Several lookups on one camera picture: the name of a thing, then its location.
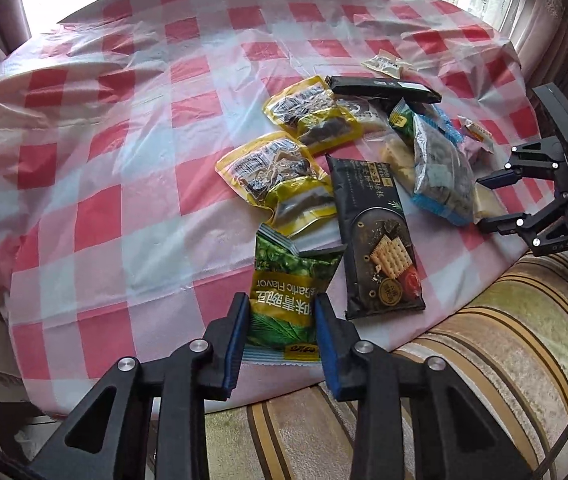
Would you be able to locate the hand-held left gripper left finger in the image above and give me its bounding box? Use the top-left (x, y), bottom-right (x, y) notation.
top-left (28, 292), bottom-right (252, 480)

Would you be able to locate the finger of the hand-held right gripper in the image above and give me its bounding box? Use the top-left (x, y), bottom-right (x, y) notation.
top-left (476, 192), bottom-right (568, 261)
top-left (476, 137), bottom-right (567, 191)

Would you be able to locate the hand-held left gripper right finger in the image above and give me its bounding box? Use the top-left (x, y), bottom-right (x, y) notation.
top-left (314, 292), bottom-right (535, 480)

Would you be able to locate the pale white snack packet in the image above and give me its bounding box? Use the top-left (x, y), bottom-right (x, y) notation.
top-left (471, 182), bottom-right (509, 224)

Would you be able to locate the small pink white sachet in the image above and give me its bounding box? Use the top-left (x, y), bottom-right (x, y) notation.
top-left (456, 115), bottom-right (496, 161)

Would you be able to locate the blue-edged clear snack packet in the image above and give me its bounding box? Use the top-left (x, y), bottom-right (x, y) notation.
top-left (410, 112), bottom-right (476, 227)
top-left (429, 105), bottom-right (465, 148)

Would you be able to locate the green pea snack packet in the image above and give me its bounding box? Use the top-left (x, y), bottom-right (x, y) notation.
top-left (244, 222), bottom-right (347, 363)

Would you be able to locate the small green snack packet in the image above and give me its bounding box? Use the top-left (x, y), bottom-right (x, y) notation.
top-left (389, 99), bottom-right (417, 143)

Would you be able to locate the black cracker packet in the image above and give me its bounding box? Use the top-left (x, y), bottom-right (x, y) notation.
top-left (325, 75), bottom-right (443, 104)
top-left (325, 155), bottom-right (427, 321)

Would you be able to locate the yellow snack packet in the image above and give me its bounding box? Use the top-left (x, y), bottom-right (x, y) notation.
top-left (215, 131), bottom-right (339, 238)
top-left (262, 76), bottom-right (365, 157)

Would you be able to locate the clear packet of pale snacks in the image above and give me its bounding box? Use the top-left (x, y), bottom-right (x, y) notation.
top-left (351, 102), bottom-right (417, 193)

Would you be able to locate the red white checkered tablecloth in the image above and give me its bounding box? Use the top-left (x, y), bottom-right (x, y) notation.
top-left (0, 0), bottom-right (560, 413)

